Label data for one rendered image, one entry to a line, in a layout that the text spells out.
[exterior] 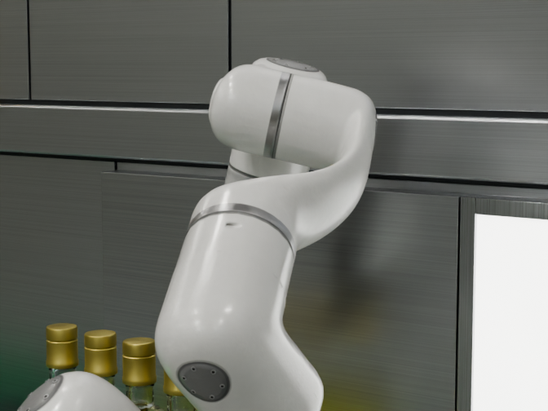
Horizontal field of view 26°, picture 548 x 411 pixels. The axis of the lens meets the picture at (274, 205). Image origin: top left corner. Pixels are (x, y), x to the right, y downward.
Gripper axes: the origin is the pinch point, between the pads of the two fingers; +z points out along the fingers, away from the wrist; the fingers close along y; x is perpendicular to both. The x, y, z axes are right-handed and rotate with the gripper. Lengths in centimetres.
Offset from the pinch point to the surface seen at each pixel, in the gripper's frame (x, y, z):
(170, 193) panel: -20.2, -12.0, -8.2
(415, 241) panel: 10.9, -11.8, -13.6
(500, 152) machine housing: 16.7, -12.5, -24.6
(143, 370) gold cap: -9.0, 1.2, 6.0
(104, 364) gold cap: -14.4, 0.8, 7.8
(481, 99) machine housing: 12.5, -14.8, -28.5
